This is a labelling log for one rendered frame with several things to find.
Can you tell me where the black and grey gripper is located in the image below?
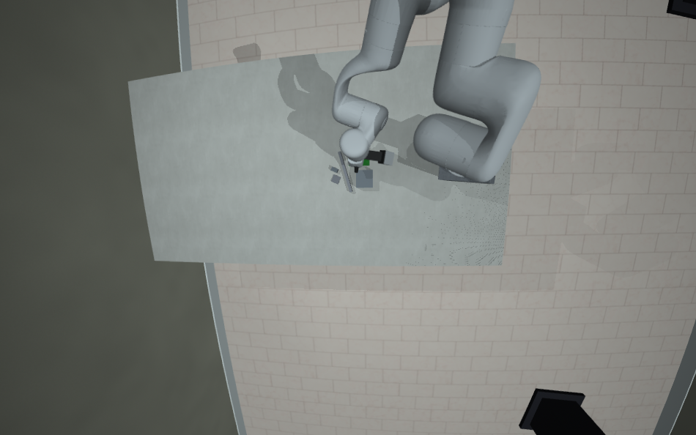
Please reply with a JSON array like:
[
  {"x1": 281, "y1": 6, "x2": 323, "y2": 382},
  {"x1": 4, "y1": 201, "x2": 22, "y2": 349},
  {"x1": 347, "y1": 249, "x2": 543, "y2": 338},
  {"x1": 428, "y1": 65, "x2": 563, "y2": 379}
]
[{"x1": 348, "y1": 158, "x2": 364, "y2": 173}]

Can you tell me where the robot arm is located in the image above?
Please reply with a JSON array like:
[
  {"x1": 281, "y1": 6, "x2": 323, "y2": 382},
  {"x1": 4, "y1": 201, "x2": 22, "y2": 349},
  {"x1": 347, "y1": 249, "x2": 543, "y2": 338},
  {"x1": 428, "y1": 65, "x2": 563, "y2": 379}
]
[{"x1": 332, "y1": 0, "x2": 541, "y2": 182}]

